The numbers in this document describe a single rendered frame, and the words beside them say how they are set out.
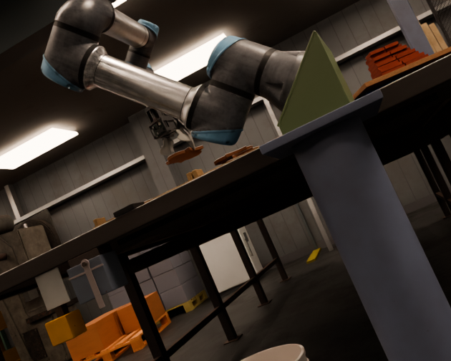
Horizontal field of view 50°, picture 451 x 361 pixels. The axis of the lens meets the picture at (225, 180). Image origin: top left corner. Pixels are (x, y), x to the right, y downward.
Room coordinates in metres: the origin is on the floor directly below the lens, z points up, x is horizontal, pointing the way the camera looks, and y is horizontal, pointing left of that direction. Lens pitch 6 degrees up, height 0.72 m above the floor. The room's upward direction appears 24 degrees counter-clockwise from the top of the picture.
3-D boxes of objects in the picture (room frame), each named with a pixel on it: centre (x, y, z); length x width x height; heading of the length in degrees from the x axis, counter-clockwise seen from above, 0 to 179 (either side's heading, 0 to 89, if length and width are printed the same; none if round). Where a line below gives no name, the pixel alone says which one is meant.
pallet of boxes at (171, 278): (7.11, 1.55, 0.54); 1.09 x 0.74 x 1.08; 76
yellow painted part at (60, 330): (1.64, 0.68, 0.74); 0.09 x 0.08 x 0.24; 73
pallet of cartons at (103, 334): (5.82, 1.83, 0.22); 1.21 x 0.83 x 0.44; 175
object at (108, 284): (1.59, 0.51, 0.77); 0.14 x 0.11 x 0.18; 73
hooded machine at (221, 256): (6.89, 0.38, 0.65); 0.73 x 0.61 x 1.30; 76
